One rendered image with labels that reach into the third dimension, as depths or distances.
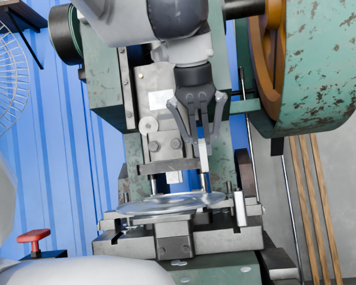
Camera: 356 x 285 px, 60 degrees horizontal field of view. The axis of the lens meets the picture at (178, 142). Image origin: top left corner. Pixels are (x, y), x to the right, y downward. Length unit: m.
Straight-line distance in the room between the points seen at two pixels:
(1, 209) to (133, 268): 0.10
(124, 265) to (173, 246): 0.57
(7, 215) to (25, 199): 2.29
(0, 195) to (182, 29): 0.38
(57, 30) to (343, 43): 0.75
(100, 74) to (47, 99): 1.52
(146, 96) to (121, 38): 0.39
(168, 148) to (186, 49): 0.34
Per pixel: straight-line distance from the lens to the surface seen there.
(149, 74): 0.90
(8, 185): 0.19
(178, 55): 0.58
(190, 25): 0.49
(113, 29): 0.52
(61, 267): 0.25
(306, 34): 0.67
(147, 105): 0.89
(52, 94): 2.38
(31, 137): 2.43
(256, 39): 1.32
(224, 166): 1.12
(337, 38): 0.69
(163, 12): 0.48
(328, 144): 2.22
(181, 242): 0.80
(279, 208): 2.17
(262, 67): 1.26
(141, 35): 0.51
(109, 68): 0.89
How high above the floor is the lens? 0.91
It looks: 2 degrees up
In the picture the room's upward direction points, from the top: 7 degrees counter-clockwise
